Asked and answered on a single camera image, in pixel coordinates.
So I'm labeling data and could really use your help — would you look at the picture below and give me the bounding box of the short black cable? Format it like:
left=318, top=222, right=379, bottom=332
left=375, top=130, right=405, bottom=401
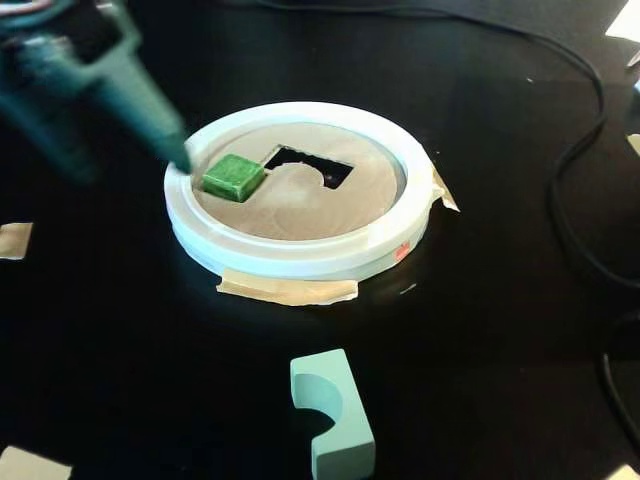
left=597, top=308, right=640, bottom=459

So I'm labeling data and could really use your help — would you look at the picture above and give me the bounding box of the light teal arch block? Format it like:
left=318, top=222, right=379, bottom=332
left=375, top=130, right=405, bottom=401
left=289, top=348, right=377, bottom=480

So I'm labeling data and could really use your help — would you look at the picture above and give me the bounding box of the long black cable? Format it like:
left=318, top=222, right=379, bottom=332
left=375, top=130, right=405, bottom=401
left=257, top=0, right=640, bottom=292

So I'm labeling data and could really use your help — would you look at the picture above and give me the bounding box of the beige masking tape strip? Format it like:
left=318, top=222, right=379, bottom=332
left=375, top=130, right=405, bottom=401
left=215, top=268, right=361, bottom=307

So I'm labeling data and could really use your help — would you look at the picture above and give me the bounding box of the white paper sheet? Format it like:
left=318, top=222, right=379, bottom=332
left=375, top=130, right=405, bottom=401
left=603, top=0, right=640, bottom=42

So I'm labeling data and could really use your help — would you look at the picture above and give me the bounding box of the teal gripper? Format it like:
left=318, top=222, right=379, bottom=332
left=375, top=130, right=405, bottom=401
left=0, top=0, right=195, bottom=187

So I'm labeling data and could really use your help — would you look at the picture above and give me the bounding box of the white round sorter ring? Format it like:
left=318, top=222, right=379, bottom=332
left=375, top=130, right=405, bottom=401
left=163, top=100, right=434, bottom=281

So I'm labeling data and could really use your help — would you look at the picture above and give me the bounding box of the green square block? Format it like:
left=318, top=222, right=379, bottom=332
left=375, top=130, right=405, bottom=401
left=200, top=153, right=267, bottom=204

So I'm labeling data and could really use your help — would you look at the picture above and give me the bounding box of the brown lid with square hole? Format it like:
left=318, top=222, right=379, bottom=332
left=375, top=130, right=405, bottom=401
left=192, top=121, right=407, bottom=241

